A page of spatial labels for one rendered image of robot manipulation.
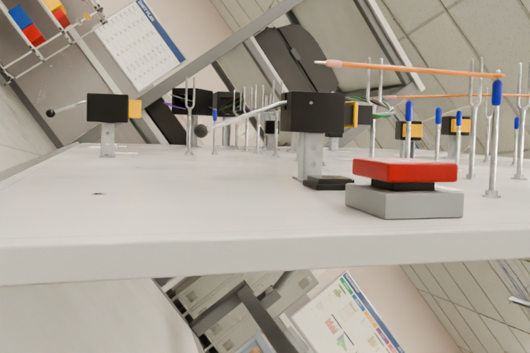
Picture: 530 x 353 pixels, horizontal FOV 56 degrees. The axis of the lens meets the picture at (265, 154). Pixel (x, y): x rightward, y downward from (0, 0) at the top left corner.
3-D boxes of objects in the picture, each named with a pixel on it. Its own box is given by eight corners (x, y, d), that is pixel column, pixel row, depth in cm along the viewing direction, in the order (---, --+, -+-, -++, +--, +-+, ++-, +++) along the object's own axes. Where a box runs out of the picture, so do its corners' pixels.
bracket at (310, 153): (292, 178, 53) (293, 131, 53) (313, 178, 54) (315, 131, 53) (304, 183, 49) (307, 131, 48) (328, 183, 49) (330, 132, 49)
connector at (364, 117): (319, 123, 53) (319, 104, 52) (359, 124, 54) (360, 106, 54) (331, 123, 50) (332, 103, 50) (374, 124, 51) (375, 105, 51)
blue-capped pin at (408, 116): (396, 181, 53) (399, 100, 52) (408, 181, 53) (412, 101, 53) (403, 183, 51) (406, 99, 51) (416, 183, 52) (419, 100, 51)
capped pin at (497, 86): (478, 196, 42) (484, 69, 42) (487, 195, 43) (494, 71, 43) (494, 198, 41) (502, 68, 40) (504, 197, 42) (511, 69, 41)
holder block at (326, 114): (279, 131, 52) (280, 93, 52) (329, 132, 54) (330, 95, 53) (290, 131, 48) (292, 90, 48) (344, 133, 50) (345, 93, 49)
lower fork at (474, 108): (483, 180, 57) (489, 57, 57) (469, 180, 57) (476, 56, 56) (471, 178, 59) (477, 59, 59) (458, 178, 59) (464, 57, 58)
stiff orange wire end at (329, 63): (311, 66, 37) (311, 59, 37) (496, 80, 42) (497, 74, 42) (318, 65, 36) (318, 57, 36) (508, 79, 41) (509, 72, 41)
